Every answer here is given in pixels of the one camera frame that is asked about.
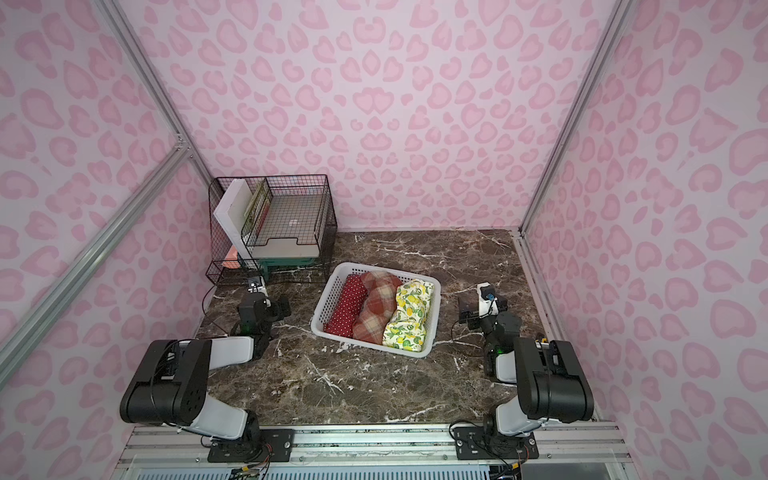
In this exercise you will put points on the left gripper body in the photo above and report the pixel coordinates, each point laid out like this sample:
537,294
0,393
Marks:
278,307

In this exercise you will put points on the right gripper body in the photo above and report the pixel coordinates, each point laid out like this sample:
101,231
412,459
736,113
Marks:
471,308

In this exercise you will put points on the green lemon print skirt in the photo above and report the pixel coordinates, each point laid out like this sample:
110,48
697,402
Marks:
406,329

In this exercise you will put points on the red polka dot skirt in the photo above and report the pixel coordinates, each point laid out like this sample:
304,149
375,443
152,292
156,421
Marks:
348,308

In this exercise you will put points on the red plaid skirt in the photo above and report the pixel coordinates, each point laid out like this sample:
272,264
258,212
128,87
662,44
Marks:
378,307

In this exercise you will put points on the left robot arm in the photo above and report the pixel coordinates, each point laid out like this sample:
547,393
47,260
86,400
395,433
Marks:
170,385

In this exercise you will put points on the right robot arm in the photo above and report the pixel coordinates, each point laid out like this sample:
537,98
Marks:
549,380

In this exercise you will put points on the green stand under tray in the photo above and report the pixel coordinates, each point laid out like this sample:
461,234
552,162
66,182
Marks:
283,270

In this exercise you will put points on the white tray in basket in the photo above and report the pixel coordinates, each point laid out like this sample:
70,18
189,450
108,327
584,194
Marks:
293,228

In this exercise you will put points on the white foam board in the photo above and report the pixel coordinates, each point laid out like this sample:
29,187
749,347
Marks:
230,213

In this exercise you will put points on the green book in basket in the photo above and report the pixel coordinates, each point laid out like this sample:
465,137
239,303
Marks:
257,208

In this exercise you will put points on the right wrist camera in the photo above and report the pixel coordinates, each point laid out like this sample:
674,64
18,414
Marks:
487,300

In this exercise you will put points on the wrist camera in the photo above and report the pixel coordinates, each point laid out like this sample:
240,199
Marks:
487,300
256,286

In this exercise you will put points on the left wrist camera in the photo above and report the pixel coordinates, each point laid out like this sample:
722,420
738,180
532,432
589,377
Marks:
256,286

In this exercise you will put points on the black wire basket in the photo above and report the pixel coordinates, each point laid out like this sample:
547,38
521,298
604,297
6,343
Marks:
227,268

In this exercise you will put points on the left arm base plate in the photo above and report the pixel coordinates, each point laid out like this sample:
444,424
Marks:
269,444

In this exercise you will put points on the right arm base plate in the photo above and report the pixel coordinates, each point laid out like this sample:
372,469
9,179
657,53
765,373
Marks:
474,443

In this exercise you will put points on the aluminium front rail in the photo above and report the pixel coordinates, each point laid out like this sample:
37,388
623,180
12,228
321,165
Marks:
582,450

